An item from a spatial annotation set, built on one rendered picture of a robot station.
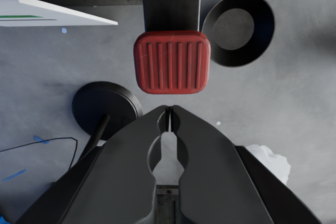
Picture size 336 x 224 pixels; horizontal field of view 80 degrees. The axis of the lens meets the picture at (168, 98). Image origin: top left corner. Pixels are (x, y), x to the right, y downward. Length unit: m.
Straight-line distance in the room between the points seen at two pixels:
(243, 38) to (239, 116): 0.43
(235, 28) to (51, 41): 0.84
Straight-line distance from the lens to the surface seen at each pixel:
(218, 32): 0.97
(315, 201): 1.94
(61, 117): 1.30
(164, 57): 0.18
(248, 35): 1.01
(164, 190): 1.51
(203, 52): 0.19
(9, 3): 0.44
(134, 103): 1.07
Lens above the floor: 0.94
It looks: 61 degrees down
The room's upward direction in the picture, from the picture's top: 178 degrees counter-clockwise
